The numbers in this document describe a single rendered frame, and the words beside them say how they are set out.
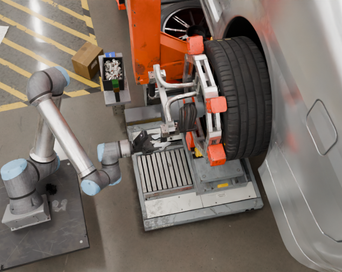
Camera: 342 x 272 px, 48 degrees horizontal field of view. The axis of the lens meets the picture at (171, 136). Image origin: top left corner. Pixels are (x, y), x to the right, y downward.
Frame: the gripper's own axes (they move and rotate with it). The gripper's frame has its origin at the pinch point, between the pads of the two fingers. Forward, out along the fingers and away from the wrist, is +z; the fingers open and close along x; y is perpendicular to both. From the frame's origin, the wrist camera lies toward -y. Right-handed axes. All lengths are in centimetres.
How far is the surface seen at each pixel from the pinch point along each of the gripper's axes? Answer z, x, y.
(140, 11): -3, -60, -32
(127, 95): -15, -58, 38
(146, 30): 0, -60, -18
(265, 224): 64, 34, 83
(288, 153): 44, 34, -34
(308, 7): 47, 4, -84
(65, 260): -72, 31, 83
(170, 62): 15, -62, 15
